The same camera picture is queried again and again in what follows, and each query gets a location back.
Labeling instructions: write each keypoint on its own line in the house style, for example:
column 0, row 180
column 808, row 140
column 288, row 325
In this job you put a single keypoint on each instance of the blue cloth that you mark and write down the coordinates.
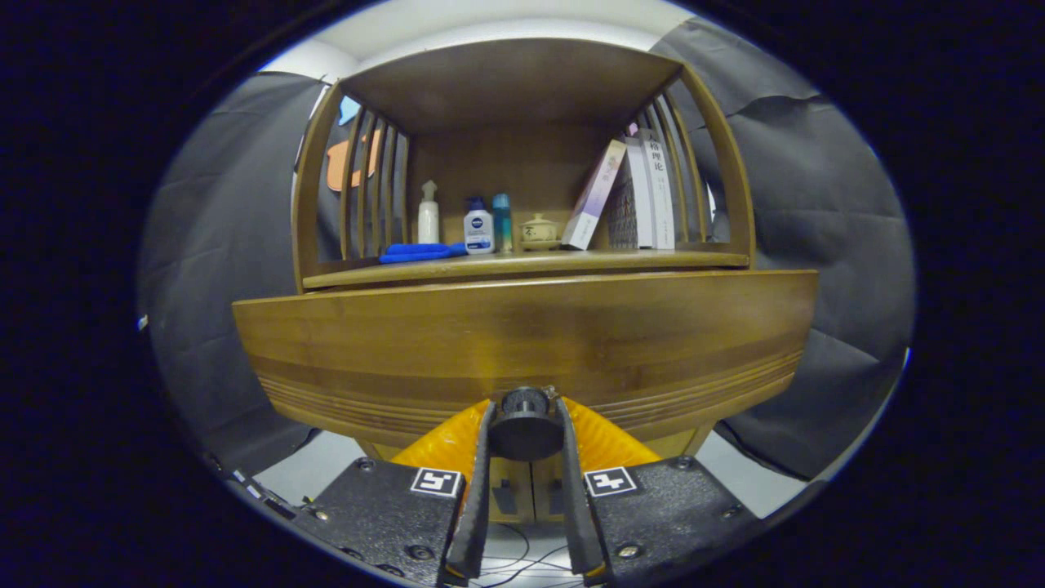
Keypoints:
column 416, row 252

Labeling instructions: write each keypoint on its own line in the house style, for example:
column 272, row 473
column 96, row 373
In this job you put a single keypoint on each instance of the beige lidded tea cup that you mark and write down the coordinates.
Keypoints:
column 539, row 231

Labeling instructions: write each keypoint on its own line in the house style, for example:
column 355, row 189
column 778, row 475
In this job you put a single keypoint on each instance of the white pump bottle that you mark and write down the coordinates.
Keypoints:
column 429, row 219

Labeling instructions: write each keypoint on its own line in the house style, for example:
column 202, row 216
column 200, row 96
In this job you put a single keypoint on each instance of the plain white book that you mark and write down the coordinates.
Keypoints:
column 642, row 196

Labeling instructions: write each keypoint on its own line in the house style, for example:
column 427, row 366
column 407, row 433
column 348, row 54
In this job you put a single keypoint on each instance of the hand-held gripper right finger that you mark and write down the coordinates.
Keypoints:
column 573, row 506

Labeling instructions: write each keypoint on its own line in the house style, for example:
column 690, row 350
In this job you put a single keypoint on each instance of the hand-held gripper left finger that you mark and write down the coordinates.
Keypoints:
column 482, row 506

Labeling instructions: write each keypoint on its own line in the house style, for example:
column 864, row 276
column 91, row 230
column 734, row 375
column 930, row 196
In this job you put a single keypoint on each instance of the teal bottle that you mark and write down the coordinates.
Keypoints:
column 503, row 224

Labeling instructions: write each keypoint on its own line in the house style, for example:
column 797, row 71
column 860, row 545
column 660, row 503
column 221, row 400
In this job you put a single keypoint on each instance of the purple and white book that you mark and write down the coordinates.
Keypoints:
column 592, row 200

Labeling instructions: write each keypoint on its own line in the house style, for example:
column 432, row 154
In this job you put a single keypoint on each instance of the wooden drawer with black knob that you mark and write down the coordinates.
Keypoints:
column 522, row 343

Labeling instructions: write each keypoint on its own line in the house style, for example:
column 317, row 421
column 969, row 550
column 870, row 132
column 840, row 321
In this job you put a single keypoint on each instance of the wooden countertop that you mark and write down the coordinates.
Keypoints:
column 571, row 260

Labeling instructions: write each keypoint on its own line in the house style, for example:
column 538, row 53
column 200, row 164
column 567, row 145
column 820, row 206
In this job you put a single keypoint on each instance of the dark patterned book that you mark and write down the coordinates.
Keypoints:
column 622, row 212

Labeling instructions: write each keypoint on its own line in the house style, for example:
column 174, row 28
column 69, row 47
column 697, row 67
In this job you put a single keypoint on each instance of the black power strip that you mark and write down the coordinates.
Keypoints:
column 261, row 494

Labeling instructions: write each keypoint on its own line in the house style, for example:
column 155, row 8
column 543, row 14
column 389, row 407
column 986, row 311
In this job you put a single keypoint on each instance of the white book with black lettering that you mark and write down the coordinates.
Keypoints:
column 660, row 188

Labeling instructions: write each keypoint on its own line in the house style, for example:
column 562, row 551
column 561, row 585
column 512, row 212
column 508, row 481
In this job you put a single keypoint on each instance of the white bottle with blue cap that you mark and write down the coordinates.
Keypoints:
column 478, row 233

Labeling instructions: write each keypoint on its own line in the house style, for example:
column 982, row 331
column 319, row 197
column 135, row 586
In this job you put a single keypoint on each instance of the wooden cabinet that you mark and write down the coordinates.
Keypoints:
column 514, row 82

